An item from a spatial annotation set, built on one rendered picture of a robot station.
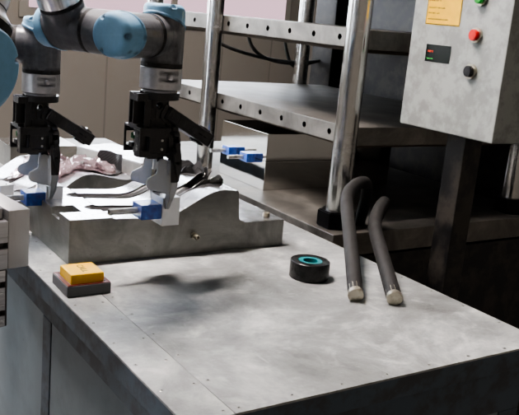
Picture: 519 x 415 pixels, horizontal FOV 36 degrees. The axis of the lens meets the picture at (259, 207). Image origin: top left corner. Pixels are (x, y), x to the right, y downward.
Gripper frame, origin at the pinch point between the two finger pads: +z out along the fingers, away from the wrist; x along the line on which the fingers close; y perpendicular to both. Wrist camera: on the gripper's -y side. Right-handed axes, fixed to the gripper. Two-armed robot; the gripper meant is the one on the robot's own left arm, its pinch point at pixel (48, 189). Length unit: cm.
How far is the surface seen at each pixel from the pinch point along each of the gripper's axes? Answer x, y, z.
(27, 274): 16.1, 9.0, 12.5
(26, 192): 1.3, 4.9, 0.0
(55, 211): 8.1, 1.1, 2.5
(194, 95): -85, -79, -11
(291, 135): -35, -86, -5
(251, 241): 19.1, -39.7, 9.0
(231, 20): -63, -79, -37
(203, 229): 19.1, -27.1, 5.2
